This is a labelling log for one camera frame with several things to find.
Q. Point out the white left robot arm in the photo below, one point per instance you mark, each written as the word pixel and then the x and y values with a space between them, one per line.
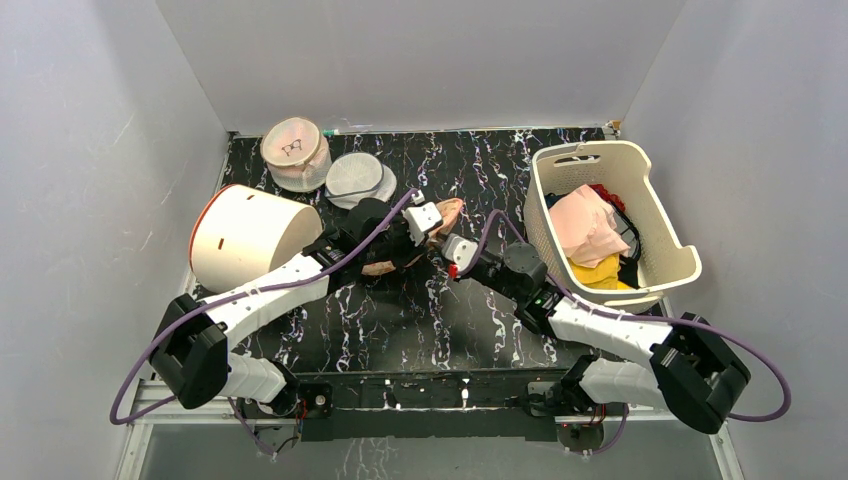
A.
pixel 193 351

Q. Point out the red lace garment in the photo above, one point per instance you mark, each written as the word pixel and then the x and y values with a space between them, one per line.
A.
pixel 609 197

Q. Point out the pink round mesh laundry bag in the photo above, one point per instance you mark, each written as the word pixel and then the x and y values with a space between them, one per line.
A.
pixel 296 154

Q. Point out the white round mesh laundry bag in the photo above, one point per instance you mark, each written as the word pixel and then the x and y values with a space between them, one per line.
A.
pixel 356 176

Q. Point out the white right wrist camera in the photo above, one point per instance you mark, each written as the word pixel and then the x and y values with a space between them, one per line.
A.
pixel 460 253

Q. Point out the grey black garment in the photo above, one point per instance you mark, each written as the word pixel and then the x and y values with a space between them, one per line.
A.
pixel 628 273

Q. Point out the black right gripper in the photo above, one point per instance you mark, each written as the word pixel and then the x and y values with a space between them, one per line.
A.
pixel 470 266

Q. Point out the peach patterned mesh laundry bag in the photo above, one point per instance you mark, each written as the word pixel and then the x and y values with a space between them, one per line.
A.
pixel 450 210

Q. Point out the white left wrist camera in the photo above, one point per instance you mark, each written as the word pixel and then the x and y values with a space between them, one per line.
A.
pixel 422 217

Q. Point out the cream plastic laundry basket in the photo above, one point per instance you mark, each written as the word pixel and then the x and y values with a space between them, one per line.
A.
pixel 623 168

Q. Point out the cream cylindrical bin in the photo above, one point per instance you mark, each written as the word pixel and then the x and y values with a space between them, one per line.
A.
pixel 244 233

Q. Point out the pink garment in basket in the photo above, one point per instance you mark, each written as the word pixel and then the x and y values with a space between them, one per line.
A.
pixel 585 227

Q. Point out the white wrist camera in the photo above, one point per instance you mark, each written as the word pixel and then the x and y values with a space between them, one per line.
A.
pixel 460 253
pixel 422 217

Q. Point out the dark blue garment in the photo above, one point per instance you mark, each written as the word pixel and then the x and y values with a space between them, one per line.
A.
pixel 552 199

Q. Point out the yellow garment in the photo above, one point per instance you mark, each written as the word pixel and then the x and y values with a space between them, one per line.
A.
pixel 603 276

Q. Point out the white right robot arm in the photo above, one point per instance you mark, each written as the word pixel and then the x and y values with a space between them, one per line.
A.
pixel 680 367

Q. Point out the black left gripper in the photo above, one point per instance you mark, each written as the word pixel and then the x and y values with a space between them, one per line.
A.
pixel 412 252

